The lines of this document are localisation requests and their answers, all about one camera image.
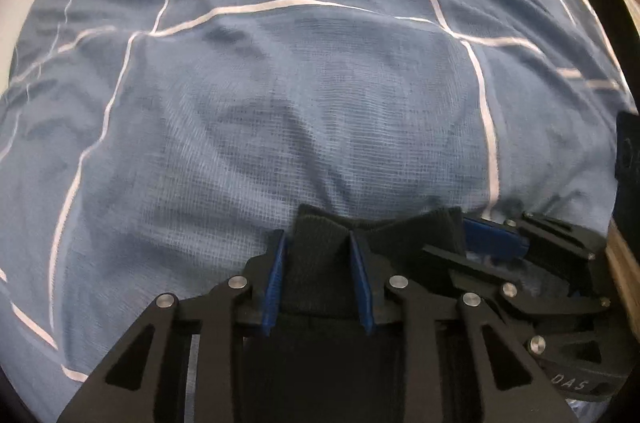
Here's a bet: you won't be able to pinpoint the blue checked duvet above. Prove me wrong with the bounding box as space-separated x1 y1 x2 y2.
0 0 632 423

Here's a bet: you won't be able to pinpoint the wooden bunk bed frame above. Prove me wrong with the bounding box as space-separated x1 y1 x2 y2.
50 0 640 334

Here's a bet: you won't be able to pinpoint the black flat device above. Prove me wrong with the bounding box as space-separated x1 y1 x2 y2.
614 110 640 226

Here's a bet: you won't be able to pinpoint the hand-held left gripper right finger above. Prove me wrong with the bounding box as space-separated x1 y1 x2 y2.
349 232 577 423

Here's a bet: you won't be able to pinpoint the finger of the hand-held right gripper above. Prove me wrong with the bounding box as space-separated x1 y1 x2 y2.
422 244 521 305
462 212 608 261

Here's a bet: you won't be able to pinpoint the black pants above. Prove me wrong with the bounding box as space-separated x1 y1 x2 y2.
240 203 470 423

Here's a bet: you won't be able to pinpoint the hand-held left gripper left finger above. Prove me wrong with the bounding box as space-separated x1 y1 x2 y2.
56 229 290 423

